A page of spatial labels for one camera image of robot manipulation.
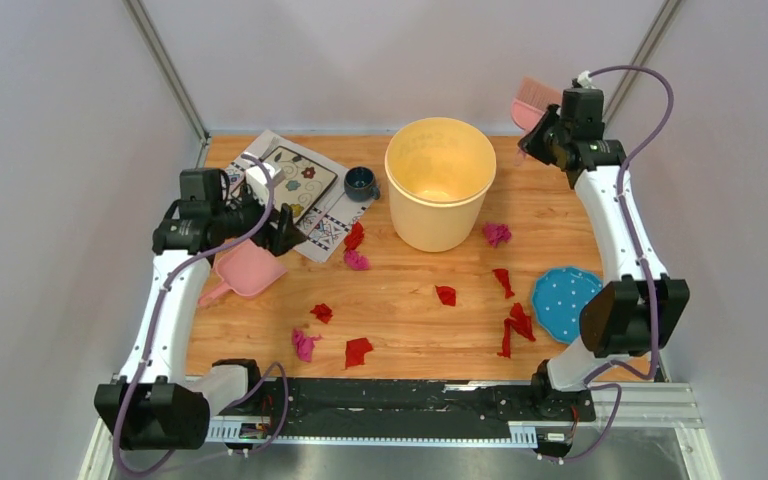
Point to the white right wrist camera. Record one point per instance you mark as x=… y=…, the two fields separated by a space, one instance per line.
x=583 y=80

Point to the aluminium frame post left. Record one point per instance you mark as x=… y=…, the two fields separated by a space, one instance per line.
x=151 y=36

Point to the floral square plate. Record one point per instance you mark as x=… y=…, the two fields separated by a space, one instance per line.
x=303 y=181

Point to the pink dustpan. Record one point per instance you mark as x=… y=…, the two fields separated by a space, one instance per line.
x=247 y=270

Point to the blue polka dot plate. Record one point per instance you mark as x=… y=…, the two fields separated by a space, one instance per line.
x=558 y=298

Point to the red paper scrap small left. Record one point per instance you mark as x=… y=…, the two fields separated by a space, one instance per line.
x=322 y=312

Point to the magenta crumpled paper scrap right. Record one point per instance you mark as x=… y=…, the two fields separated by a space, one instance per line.
x=496 y=233

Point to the red paper scrap centre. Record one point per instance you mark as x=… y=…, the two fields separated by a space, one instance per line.
x=447 y=295

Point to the red paper scrap long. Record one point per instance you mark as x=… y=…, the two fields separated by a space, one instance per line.
x=519 y=322

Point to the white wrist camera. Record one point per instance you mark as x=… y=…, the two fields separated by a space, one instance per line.
x=583 y=80
x=257 y=181

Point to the aluminium frame post right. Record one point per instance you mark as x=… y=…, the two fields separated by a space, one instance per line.
x=650 y=42

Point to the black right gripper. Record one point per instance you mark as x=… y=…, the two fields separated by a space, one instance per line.
x=531 y=144

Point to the cream plastic bucket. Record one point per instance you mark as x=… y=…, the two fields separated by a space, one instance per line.
x=438 y=171

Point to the red paper scrap right strip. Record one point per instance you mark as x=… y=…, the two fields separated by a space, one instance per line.
x=502 y=275

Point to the magenta paper scrap by placemat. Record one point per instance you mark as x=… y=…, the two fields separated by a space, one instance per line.
x=356 y=261

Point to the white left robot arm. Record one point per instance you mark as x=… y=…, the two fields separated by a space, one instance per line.
x=151 y=405

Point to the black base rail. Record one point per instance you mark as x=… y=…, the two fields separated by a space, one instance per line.
x=358 y=410

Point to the aluminium frame post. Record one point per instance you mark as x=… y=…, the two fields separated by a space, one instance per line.
x=151 y=36
x=650 y=42

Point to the magenta paper scrap front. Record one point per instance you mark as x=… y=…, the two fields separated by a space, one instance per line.
x=304 y=344

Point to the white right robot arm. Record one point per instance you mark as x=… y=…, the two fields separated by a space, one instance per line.
x=631 y=319

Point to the dark blue cup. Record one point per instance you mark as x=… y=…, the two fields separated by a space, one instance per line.
x=360 y=184

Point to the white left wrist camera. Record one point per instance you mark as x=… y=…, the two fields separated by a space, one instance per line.
x=257 y=181

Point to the patterned white placemat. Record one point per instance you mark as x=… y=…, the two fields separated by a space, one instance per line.
x=330 y=219

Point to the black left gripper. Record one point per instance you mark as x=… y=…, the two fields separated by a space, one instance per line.
x=282 y=239

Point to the red paper scrap front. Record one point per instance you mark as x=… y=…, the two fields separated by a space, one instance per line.
x=356 y=350

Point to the pink hand brush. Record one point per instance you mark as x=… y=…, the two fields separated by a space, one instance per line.
x=530 y=103

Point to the red paper scrap by placemat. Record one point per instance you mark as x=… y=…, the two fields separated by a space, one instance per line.
x=355 y=237

